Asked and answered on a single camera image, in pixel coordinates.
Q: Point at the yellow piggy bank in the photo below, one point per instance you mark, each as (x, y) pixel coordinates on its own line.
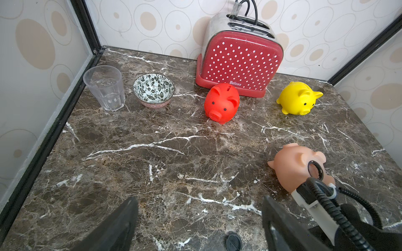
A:
(298, 99)

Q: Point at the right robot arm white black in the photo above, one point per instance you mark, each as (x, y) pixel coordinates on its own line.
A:
(352, 232)

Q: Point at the clear plastic cup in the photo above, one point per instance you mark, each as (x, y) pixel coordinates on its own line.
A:
(105, 84)

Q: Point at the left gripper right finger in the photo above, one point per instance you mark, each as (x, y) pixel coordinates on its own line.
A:
(285, 233)

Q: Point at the pink piggy bank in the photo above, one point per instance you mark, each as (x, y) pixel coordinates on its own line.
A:
(293, 164)

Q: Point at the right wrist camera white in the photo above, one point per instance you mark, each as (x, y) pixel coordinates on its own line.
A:
(319, 214)

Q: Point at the red piggy bank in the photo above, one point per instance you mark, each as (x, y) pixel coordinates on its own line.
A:
(221, 103)

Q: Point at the patterned ceramic bowl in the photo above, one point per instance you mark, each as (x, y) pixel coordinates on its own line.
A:
(154, 90)

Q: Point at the black plug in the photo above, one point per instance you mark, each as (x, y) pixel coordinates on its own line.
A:
(233, 242)

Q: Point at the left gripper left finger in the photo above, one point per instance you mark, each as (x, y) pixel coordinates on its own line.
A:
(116, 232)

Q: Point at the red polka dot toaster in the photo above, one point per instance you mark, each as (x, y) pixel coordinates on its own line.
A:
(239, 51)

